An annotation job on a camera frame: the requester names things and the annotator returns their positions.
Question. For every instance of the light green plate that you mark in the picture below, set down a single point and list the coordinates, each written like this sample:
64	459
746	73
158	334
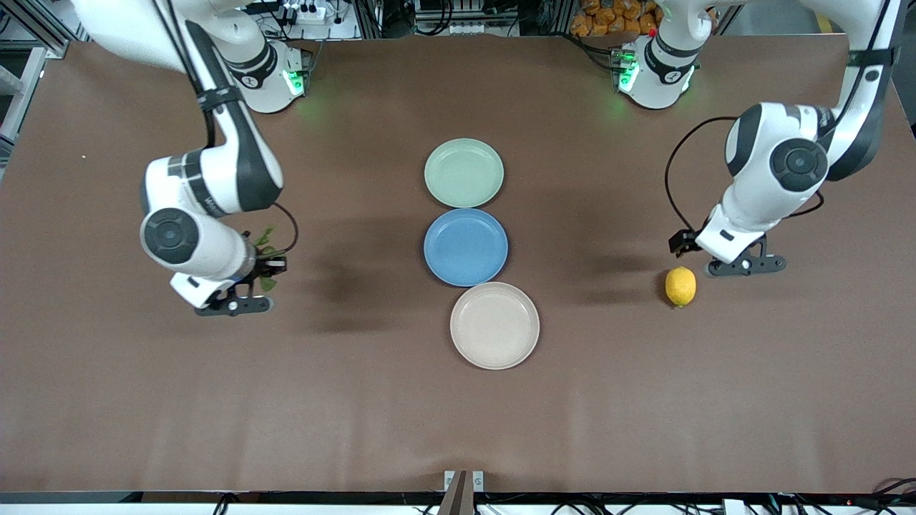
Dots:
464	173

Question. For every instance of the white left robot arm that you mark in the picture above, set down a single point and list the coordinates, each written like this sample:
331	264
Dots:
776	164

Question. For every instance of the blue plate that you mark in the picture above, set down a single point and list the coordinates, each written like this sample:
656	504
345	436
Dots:
465	247

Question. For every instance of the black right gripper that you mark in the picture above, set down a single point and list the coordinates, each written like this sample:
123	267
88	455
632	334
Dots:
270	268

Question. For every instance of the yellow lemon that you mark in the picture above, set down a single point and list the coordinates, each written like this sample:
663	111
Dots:
680	286

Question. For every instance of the green lettuce leaf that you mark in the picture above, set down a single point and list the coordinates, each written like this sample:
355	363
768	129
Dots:
265	238

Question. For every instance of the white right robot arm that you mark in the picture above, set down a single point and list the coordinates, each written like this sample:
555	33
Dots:
207	179

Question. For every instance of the white power strip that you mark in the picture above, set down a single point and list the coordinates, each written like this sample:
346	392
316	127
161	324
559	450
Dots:
309	12

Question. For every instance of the bag of oranges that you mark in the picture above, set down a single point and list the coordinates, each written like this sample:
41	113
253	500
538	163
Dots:
608	18

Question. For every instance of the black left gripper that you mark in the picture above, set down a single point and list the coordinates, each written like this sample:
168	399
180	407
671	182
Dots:
685	241

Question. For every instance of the metal table edge bracket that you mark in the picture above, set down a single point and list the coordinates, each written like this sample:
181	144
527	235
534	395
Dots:
464	490

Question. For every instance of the beige plate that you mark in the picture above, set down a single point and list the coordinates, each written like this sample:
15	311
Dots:
494	325

